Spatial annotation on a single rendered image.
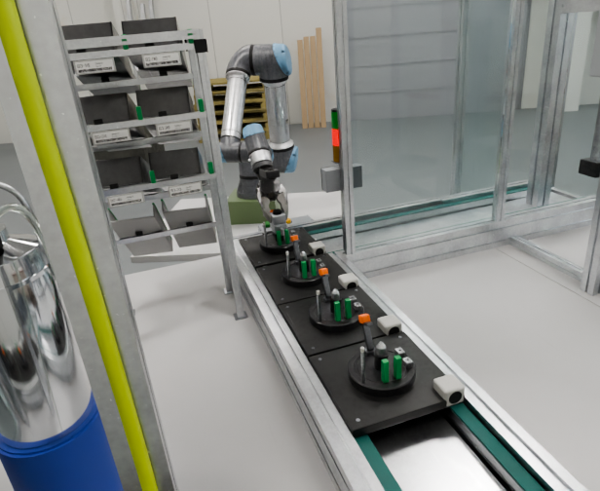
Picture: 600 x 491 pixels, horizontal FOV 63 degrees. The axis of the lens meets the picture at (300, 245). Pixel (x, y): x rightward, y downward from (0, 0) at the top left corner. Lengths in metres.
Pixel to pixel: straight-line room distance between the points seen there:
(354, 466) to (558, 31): 1.61
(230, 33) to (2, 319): 8.65
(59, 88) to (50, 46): 0.03
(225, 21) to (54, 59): 8.86
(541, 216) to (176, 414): 1.43
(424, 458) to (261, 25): 8.52
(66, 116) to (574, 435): 1.07
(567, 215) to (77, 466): 1.78
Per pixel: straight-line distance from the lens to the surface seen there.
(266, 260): 1.59
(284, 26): 9.08
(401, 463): 0.99
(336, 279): 1.44
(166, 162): 1.38
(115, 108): 1.35
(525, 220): 1.96
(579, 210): 2.13
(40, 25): 0.39
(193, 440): 1.16
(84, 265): 0.41
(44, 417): 0.82
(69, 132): 0.39
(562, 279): 1.76
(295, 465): 1.07
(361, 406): 1.01
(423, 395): 1.04
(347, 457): 0.94
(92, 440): 0.87
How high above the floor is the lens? 1.65
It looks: 24 degrees down
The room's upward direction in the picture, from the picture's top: 5 degrees counter-clockwise
